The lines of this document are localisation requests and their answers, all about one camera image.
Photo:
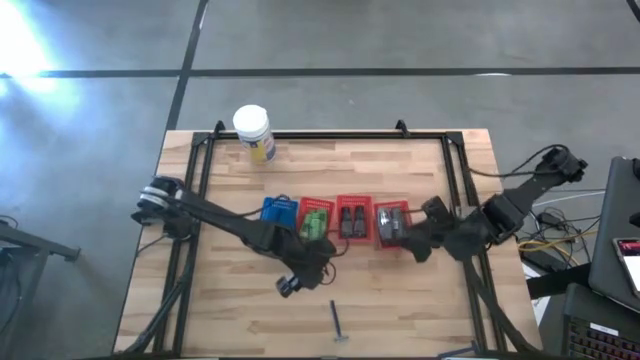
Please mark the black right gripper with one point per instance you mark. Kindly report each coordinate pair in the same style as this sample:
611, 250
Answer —
457, 237

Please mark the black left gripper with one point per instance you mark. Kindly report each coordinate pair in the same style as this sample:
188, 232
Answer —
315, 265

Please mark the grey travel bottle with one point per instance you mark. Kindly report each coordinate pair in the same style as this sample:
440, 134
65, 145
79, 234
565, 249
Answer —
385, 227
398, 226

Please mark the green travel bottle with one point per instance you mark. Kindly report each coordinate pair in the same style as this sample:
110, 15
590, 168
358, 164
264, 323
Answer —
321, 222
311, 216
308, 231

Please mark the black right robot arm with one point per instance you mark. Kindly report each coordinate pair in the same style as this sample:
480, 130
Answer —
530, 192

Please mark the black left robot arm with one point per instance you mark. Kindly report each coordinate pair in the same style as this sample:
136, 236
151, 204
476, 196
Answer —
225, 222

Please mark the red plastic basket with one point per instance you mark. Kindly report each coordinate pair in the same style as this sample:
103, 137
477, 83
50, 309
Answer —
355, 200
395, 204
320, 202

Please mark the blue disposable razor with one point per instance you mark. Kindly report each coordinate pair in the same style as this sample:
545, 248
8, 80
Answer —
335, 317

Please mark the blue plastic basket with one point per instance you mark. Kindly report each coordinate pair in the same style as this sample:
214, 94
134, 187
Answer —
280, 215

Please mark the black power adapter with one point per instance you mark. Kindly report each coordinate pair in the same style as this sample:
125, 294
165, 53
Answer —
550, 219

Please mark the white yellow wipes canister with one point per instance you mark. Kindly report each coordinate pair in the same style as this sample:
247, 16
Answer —
252, 125

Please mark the dark grey laptop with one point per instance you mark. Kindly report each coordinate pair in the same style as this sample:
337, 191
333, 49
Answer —
612, 215

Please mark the phone with red screen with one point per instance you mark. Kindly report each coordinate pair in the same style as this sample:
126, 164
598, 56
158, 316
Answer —
631, 265

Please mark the black floor stand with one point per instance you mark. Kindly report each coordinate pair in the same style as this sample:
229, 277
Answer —
45, 247

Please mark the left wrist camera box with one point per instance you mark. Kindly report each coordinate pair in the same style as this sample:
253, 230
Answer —
289, 286

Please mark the black aluminium table frame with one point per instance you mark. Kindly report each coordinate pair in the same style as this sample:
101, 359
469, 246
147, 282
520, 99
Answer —
325, 135

